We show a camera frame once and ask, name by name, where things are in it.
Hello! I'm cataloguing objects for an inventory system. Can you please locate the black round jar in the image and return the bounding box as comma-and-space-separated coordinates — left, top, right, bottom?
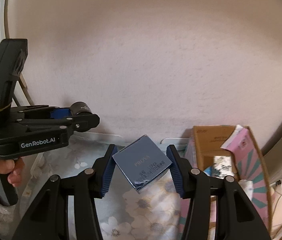
69, 101, 92, 115

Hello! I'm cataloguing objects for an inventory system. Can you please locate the white printed tissue pack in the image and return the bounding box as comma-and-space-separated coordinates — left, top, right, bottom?
213, 155, 234, 179

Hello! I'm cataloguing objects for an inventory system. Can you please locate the blue square box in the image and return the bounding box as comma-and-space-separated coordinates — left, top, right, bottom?
113, 135, 172, 192

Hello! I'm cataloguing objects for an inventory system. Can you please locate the pink plush toy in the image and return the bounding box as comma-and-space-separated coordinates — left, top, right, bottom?
271, 184, 282, 230

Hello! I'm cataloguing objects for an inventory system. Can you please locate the pink teal cardboard box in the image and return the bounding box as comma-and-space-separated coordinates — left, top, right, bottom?
166, 125, 272, 239

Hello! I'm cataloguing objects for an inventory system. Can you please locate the blue white small carton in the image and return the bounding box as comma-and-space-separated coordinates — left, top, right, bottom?
204, 166, 223, 179

